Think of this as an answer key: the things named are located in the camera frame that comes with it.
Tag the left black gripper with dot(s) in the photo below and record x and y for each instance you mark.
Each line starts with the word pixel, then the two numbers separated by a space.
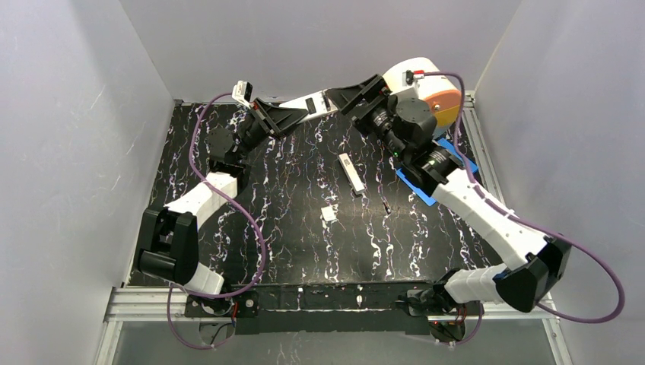
pixel 263 118

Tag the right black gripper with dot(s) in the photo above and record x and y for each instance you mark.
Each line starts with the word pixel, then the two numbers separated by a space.
pixel 366 98

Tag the red white remote control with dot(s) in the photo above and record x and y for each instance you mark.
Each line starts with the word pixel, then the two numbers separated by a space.
pixel 317 105

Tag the small white battery cover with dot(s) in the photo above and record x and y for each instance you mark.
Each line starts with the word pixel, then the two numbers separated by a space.
pixel 329 213

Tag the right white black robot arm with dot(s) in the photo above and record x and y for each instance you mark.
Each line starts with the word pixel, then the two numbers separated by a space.
pixel 531 262

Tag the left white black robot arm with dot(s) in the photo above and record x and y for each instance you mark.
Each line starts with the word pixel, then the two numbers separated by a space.
pixel 168 239

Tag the white cylindrical drum box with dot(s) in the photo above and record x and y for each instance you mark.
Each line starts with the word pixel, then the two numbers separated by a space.
pixel 441 95

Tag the blue square plate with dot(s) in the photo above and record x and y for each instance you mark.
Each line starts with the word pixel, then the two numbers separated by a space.
pixel 443 159

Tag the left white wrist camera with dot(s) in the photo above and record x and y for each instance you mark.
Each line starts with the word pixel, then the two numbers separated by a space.
pixel 242 93

